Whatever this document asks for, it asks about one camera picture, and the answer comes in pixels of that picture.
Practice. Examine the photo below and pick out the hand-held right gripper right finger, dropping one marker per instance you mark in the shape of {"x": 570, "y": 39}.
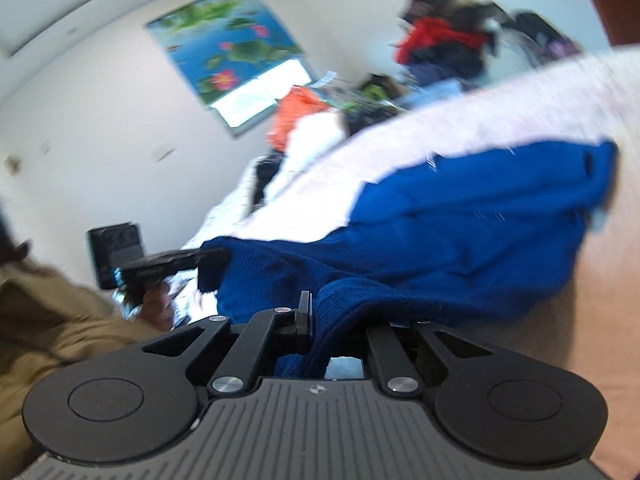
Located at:
{"x": 380, "y": 350}

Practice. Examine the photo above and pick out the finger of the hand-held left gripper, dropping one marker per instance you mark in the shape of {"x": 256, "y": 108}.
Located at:
{"x": 212, "y": 265}

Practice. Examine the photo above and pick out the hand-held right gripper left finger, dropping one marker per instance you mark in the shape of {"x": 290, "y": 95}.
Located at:
{"x": 303, "y": 315}

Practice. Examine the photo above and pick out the blue beaded sweater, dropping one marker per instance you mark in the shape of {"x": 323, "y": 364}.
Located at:
{"x": 450, "y": 235}

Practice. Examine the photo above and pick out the person's left forearm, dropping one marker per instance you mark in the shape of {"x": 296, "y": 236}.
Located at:
{"x": 50, "y": 330}

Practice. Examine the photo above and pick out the heap of dark clothes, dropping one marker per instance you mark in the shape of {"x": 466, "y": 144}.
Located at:
{"x": 460, "y": 5}

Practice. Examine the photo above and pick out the person's left hand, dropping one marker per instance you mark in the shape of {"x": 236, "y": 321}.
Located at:
{"x": 159, "y": 307}

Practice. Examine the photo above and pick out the dark floral cloth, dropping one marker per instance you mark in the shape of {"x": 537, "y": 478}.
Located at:
{"x": 265, "y": 180}

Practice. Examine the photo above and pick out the white pillow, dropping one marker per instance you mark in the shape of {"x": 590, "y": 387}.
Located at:
{"x": 315, "y": 145}

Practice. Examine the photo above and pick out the orange plastic bag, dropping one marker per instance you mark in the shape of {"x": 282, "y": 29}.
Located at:
{"x": 292, "y": 115}

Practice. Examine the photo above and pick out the window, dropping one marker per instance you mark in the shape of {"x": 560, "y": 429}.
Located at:
{"x": 250, "y": 95}

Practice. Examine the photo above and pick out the lotus print roller blind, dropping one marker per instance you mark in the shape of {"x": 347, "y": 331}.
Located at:
{"x": 225, "y": 35}

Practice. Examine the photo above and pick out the green and black bag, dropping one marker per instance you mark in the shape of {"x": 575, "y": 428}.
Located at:
{"x": 377, "y": 87}

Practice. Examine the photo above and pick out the light blue towel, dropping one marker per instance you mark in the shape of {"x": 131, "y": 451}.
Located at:
{"x": 435, "y": 94}

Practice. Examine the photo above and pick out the navy garment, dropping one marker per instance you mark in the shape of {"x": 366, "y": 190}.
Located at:
{"x": 450, "y": 67}

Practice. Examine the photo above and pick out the red garment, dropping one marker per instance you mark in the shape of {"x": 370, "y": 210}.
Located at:
{"x": 430, "y": 35}

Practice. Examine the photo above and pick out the clear plastic bag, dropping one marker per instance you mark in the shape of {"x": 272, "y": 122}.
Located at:
{"x": 512, "y": 45}

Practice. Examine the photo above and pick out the purple cloth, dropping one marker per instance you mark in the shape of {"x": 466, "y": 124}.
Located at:
{"x": 565, "y": 49}

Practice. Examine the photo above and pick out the brown wooden door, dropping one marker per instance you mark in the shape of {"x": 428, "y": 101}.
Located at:
{"x": 615, "y": 0}

